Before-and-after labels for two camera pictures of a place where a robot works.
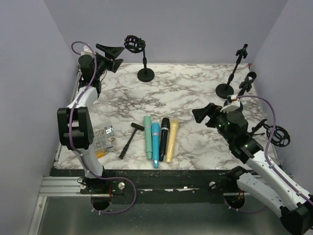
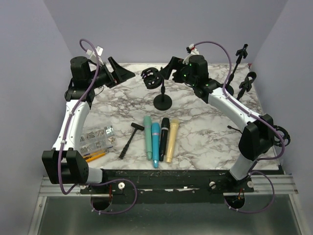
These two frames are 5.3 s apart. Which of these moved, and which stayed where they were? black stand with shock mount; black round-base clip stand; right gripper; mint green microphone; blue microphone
Moved: right gripper; black stand with shock mount
Stayed: mint green microphone; blue microphone; black round-base clip stand
